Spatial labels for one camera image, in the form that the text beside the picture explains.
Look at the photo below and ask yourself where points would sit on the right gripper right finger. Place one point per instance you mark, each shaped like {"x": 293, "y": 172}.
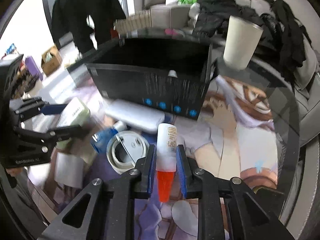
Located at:
{"x": 232, "y": 200}

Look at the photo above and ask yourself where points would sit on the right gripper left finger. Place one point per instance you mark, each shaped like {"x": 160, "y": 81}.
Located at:
{"x": 106, "y": 210}

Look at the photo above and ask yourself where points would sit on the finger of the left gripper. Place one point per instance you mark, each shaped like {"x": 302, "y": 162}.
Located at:
{"x": 57, "y": 133}
{"x": 26, "y": 109}

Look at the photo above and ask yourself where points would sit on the green soap box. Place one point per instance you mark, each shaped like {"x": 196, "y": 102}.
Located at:
{"x": 75, "y": 113}

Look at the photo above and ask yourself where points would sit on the white wall charger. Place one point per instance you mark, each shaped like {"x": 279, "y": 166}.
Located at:
{"x": 69, "y": 170}

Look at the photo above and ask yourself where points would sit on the blue small bottle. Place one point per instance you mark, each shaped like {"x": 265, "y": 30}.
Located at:
{"x": 100, "y": 140}

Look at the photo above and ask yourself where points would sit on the white power bank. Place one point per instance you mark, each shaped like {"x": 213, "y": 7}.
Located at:
{"x": 134, "y": 115}

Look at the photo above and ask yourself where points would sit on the glue tube orange cap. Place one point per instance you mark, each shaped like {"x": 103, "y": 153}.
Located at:
{"x": 166, "y": 159}

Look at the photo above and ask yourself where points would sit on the person's left hand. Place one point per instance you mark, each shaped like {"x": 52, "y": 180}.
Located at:
{"x": 13, "y": 172}

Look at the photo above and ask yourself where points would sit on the shoe rack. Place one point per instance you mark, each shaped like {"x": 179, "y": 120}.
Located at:
{"x": 16, "y": 78}

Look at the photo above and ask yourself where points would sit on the purple yoga mat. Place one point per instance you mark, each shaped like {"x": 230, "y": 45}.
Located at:
{"x": 33, "y": 68}

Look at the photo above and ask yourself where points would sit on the cardboard box on floor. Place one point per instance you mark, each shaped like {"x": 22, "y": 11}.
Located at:
{"x": 51, "y": 60}

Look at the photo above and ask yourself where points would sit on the grey sofa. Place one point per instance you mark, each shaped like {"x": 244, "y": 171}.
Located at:
{"x": 294, "y": 108}

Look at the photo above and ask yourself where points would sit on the anime printed desk mat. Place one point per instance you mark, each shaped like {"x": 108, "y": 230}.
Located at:
{"x": 219, "y": 142}

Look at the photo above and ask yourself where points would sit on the person in black clothes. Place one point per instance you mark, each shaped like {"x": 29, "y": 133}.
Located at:
{"x": 81, "y": 18}

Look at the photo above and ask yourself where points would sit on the black cardboard box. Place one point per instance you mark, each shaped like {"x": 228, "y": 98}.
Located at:
{"x": 171, "y": 75}

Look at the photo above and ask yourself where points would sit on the wicker basket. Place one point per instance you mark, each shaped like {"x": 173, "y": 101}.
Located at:
{"x": 140, "y": 20}

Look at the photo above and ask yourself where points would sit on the cream tumbler cup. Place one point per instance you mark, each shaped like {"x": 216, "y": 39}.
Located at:
{"x": 241, "y": 41}

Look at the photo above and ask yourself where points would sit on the black jacket pile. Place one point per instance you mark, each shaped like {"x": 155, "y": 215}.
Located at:
{"x": 282, "y": 42}

